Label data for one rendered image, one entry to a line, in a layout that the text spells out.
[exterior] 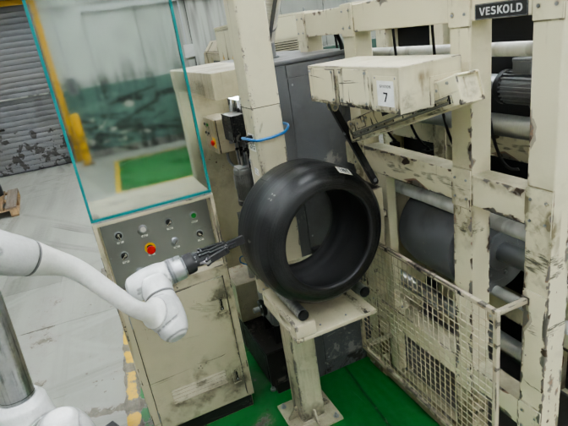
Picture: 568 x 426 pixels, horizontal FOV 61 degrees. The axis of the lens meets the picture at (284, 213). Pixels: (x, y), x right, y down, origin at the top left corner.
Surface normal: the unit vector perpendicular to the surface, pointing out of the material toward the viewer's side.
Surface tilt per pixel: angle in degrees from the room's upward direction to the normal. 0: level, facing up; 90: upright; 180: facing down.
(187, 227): 90
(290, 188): 47
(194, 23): 90
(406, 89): 90
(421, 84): 90
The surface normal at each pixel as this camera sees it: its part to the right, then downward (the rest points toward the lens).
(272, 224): -0.30, -0.02
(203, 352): 0.37, 0.27
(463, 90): 0.34, -0.03
